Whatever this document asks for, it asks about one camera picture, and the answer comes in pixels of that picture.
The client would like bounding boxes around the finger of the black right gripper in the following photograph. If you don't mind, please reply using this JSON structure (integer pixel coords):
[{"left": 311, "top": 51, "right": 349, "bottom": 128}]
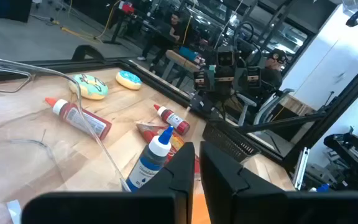
[
  {"left": 193, "top": 69, "right": 211, "bottom": 94},
  {"left": 246, "top": 65, "right": 263, "bottom": 92}
]

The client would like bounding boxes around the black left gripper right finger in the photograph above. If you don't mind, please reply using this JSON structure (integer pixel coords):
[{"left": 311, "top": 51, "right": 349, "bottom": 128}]
[{"left": 199, "top": 141, "right": 288, "bottom": 224}]

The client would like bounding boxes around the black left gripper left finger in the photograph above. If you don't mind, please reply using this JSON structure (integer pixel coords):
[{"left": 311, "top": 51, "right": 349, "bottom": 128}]
[{"left": 137, "top": 142, "right": 196, "bottom": 224}]

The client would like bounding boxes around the small red bottle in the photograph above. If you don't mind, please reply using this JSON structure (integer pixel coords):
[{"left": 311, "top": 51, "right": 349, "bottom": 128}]
[{"left": 153, "top": 103, "right": 191, "bottom": 136}]

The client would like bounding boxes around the red snack packet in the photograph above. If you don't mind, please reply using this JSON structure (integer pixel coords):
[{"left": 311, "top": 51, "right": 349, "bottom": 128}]
[{"left": 135, "top": 121, "right": 201, "bottom": 177}]

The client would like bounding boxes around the blue frosted donut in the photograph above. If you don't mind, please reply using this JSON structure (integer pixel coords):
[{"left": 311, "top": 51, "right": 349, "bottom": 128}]
[{"left": 115, "top": 70, "right": 143, "bottom": 91}]

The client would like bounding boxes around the large red bottle orange cap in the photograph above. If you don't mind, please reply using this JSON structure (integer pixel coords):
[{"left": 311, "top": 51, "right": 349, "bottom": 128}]
[{"left": 44, "top": 96, "right": 113, "bottom": 141}]

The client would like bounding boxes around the teal frosted donut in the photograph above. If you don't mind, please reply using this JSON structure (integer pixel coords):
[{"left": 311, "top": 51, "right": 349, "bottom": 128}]
[{"left": 68, "top": 73, "right": 109, "bottom": 101}]

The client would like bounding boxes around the person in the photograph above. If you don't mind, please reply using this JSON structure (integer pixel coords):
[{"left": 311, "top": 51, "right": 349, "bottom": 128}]
[
  {"left": 136, "top": 11, "right": 186, "bottom": 73},
  {"left": 259, "top": 48, "right": 289, "bottom": 94}
]

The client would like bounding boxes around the blue box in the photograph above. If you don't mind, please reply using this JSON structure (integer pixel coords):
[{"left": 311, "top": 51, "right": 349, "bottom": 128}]
[{"left": 178, "top": 46, "right": 200, "bottom": 62}]

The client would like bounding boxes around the wooden workbench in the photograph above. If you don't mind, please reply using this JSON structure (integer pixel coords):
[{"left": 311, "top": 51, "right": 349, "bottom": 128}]
[{"left": 162, "top": 49, "right": 202, "bottom": 90}]

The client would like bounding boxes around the black mesh basket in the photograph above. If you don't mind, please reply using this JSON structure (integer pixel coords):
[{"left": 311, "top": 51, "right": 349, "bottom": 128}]
[{"left": 202, "top": 119, "right": 261, "bottom": 164}]

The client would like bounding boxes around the silver aluminium profile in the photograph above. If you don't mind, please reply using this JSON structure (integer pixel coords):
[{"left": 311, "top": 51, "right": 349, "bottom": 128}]
[{"left": 292, "top": 146, "right": 311, "bottom": 191}]

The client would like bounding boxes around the red box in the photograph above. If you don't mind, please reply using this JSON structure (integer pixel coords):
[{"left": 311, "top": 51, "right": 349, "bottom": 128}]
[{"left": 118, "top": 1, "right": 135, "bottom": 14}]

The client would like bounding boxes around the black computer tower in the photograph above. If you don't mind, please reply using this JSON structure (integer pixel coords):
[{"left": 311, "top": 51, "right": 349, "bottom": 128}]
[{"left": 0, "top": 0, "right": 33, "bottom": 23}]

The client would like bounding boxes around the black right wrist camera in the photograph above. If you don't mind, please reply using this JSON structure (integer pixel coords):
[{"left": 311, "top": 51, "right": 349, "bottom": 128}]
[{"left": 216, "top": 45, "right": 237, "bottom": 68}]

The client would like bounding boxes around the black mounted camera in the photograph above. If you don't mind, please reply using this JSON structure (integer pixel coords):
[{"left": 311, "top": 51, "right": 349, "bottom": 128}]
[{"left": 345, "top": 5, "right": 358, "bottom": 28}]

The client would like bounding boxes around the yellow floor cable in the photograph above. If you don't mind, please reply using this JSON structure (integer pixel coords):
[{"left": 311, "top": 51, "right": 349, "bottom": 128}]
[{"left": 60, "top": 0, "right": 122, "bottom": 43}]

